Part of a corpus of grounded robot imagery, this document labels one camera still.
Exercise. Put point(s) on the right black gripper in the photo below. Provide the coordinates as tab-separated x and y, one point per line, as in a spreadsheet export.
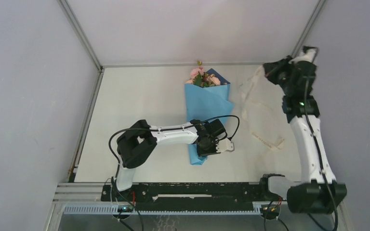
270	69

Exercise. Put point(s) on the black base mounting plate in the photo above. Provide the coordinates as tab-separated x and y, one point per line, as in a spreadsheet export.
197	204

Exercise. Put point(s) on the aluminium front frame rail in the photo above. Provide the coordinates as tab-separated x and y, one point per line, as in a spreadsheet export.
73	193

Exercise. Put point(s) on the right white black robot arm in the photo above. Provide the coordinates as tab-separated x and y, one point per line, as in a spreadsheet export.
318	192

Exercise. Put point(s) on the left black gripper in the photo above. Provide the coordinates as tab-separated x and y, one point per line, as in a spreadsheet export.
213	151

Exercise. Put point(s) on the blue wrapping paper sheet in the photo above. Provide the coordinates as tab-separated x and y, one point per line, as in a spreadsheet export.
207	102

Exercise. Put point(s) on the white slotted cable duct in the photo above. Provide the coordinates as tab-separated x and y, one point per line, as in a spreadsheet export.
128	210

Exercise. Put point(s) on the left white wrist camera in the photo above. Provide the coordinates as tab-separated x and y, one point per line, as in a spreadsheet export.
225	145

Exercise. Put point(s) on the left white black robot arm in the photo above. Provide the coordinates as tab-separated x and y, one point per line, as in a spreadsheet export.
135	144

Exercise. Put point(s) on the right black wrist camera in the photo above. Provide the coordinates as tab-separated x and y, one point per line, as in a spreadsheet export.
308	54

